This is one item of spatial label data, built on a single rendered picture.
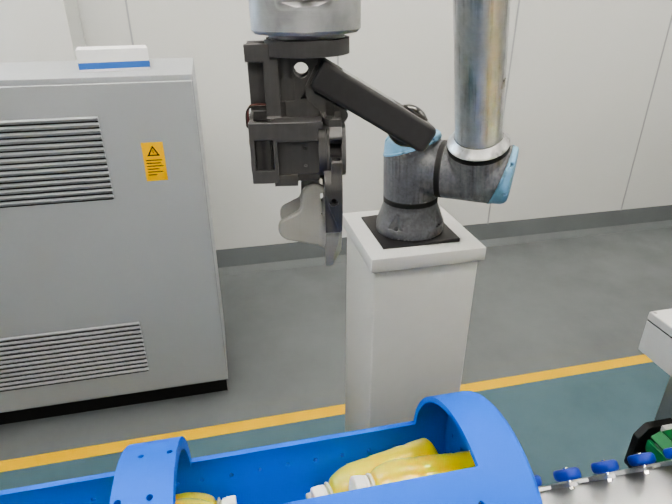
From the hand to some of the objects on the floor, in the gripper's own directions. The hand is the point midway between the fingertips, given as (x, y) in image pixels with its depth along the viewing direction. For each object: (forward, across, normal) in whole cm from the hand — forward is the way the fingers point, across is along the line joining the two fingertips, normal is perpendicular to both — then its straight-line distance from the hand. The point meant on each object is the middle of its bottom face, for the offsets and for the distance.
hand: (336, 251), depth 52 cm
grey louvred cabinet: (+145, -151, -156) cm, 261 cm away
